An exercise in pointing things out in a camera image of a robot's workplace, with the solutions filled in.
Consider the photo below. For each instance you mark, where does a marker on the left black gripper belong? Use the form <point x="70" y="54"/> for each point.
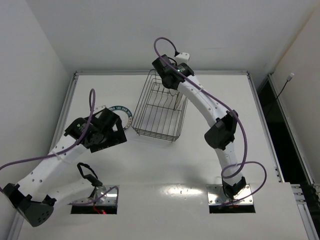
<point x="120" y="130"/>

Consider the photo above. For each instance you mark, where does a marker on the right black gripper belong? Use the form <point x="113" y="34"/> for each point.
<point x="169" y="81"/>

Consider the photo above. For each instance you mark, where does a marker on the orange sunburst plate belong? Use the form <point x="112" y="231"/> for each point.
<point x="178" y="100"/>

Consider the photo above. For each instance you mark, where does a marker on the wire dish rack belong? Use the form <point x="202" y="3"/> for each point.
<point x="154" y="115"/>

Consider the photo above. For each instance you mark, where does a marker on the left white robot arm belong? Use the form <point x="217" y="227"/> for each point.
<point x="35" y="197"/>

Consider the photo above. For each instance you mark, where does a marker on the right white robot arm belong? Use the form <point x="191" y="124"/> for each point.
<point x="221" y="121"/>

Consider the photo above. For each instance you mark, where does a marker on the green rimmed lettered plate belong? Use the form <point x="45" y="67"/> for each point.
<point x="125" y="114"/>

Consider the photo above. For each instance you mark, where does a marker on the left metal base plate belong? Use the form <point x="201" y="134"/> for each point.
<point x="107" y="193"/>

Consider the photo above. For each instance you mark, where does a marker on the metal base plate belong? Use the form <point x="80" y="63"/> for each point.
<point x="107" y="193"/>
<point x="216" y="196"/>

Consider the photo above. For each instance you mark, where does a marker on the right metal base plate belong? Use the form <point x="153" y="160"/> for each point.
<point x="216" y="196"/>

